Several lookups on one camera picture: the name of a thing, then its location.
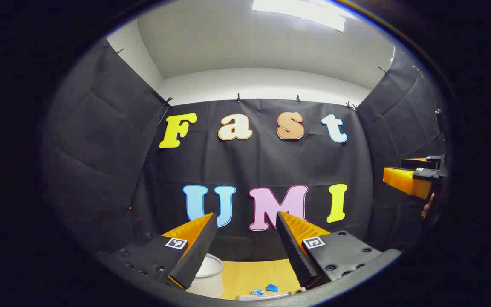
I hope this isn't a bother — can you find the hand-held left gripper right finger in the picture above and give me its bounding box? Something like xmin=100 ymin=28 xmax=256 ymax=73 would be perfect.
xmin=274 ymin=210 xmax=401 ymax=290

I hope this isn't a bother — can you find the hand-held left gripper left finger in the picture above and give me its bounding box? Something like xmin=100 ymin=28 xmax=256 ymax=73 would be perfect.
xmin=96 ymin=212 xmax=219 ymax=290

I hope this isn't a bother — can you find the white ribbed garbage bin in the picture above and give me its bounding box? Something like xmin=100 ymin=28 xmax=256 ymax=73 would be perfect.
xmin=186 ymin=253 xmax=225 ymax=299

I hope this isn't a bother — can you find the purple plastic dustpan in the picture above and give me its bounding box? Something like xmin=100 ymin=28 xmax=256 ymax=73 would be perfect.
xmin=237 ymin=291 xmax=293 ymax=301

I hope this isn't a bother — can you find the wooden desktop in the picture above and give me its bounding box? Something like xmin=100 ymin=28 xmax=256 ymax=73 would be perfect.
xmin=219 ymin=258 xmax=303 ymax=301

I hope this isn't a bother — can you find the ceiling light panel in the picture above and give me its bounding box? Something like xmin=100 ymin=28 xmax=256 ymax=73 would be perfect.
xmin=252 ymin=0 xmax=357 ymax=32

